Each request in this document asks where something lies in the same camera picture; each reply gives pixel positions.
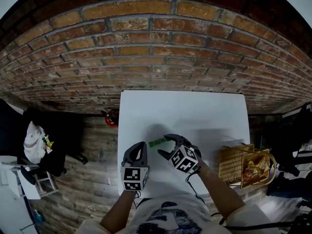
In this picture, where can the black chair with round sticker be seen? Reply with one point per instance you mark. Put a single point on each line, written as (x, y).
(292, 142)

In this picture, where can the green candy stick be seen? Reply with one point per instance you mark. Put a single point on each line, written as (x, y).
(157, 142)

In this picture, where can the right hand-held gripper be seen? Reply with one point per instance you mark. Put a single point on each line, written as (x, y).
(185, 158)

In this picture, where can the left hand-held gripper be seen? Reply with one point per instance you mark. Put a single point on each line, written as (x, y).
(134, 178)

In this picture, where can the person's left forearm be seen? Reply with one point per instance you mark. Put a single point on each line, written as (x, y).
(119, 211)

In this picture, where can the broom with teal head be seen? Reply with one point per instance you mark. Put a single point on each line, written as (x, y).
(39, 216)

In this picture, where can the orange red snack packet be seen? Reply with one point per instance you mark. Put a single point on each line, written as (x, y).
(249, 170)

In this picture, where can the black mesh office chair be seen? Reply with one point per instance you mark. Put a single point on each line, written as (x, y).
(12, 130)

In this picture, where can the white printed shirt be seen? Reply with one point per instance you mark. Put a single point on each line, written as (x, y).
(175, 216)

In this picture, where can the person's right forearm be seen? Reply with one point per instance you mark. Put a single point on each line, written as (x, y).
(219, 191)

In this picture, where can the red round container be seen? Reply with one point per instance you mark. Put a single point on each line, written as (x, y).
(111, 118)

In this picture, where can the yellow snack packet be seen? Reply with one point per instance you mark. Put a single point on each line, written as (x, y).
(262, 163)

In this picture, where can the white cloth bag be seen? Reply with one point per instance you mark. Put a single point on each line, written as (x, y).
(34, 142)

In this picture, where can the yellow green toy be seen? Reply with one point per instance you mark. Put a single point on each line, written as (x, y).
(48, 143)

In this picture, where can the two-tier wicker basket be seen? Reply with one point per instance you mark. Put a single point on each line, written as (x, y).
(229, 162)

